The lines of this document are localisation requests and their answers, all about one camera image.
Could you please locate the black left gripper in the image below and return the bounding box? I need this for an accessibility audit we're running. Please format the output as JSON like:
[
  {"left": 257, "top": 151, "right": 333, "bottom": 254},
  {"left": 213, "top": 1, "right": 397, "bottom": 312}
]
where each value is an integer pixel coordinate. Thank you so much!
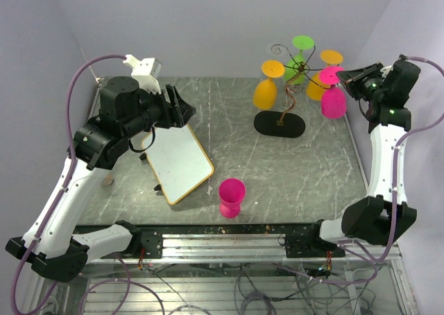
[{"left": 122, "top": 83, "right": 196, "bottom": 139}]

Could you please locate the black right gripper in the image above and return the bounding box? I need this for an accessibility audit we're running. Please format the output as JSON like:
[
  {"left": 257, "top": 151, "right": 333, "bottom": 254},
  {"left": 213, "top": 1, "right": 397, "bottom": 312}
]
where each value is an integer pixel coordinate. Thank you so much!
[{"left": 336, "top": 62, "right": 386, "bottom": 103}]

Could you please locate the pink wine glass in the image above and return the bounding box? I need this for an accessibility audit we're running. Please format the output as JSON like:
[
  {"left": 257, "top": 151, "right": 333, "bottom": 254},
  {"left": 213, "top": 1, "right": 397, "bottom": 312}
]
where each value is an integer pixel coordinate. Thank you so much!
[
  {"left": 318, "top": 66, "right": 347, "bottom": 119},
  {"left": 219, "top": 178, "right": 246, "bottom": 219}
]

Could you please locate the pink wine glass front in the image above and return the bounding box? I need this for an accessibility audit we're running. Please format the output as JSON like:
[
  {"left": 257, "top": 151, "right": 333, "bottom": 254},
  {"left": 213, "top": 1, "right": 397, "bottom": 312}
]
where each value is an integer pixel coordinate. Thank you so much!
[{"left": 219, "top": 178, "right": 246, "bottom": 219}]

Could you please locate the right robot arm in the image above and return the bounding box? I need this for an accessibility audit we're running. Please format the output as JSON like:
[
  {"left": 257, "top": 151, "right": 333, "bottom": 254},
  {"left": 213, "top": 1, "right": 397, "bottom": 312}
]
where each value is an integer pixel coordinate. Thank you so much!
[{"left": 282, "top": 56, "right": 420, "bottom": 258}]

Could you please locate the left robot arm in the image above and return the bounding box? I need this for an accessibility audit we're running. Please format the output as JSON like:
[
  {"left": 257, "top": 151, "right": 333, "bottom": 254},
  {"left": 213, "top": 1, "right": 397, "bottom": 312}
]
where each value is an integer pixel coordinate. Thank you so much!
[{"left": 6, "top": 76, "right": 196, "bottom": 282}]

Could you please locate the orange wine glass right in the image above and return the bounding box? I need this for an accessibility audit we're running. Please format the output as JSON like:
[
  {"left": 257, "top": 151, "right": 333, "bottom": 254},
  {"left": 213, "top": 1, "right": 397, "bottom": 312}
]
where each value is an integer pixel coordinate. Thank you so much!
[{"left": 306, "top": 49, "right": 343, "bottom": 101}]

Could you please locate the orange wine glass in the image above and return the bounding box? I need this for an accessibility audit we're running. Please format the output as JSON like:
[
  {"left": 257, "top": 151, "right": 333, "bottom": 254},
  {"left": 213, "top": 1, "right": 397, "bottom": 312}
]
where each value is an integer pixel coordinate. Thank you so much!
[
  {"left": 306, "top": 49, "right": 343, "bottom": 101},
  {"left": 253, "top": 60, "right": 285, "bottom": 110}
]

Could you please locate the green wine glass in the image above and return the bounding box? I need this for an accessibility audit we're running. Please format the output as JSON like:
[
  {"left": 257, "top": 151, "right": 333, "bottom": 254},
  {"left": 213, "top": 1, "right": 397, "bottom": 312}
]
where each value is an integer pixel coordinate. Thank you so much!
[{"left": 284, "top": 35, "right": 316, "bottom": 85}]

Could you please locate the orange wine glass left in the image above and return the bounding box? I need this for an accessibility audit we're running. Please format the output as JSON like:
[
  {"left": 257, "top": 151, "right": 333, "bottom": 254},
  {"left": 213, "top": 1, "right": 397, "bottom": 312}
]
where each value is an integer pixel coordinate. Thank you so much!
[{"left": 253, "top": 60, "right": 285, "bottom": 110}]

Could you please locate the yellow-framed whiteboard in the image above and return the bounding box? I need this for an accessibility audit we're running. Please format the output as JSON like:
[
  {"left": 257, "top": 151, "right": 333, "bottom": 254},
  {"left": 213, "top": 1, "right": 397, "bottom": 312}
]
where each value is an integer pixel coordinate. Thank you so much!
[{"left": 142, "top": 125, "right": 214, "bottom": 205}]

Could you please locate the pink-capped bottle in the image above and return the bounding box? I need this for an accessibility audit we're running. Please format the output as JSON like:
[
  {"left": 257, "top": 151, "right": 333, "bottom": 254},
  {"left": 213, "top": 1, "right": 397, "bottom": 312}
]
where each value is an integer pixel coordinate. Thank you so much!
[{"left": 101, "top": 173, "right": 114, "bottom": 187}]

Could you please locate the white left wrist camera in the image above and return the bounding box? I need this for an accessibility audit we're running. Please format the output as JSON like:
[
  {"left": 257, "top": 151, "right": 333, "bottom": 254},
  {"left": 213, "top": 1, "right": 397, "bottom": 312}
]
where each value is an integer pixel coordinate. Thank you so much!
[{"left": 123, "top": 54, "right": 162, "bottom": 93}]

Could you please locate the copper wire glass rack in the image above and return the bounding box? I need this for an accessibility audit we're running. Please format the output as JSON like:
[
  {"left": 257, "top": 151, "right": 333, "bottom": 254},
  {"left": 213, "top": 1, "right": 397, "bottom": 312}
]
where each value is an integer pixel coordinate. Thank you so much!
[{"left": 253, "top": 47, "right": 313, "bottom": 139}]

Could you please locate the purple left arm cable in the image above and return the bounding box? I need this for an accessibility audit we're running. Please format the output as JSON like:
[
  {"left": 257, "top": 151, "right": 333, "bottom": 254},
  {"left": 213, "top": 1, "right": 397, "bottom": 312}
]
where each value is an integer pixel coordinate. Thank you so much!
[{"left": 9, "top": 53, "right": 128, "bottom": 315}]

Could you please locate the aluminium mounting rail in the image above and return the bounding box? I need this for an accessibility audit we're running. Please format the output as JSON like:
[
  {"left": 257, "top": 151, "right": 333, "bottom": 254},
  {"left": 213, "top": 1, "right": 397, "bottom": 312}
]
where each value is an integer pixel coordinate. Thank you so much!
[{"left": 79, "top": 224, "right": 375, "bottom": 264}]

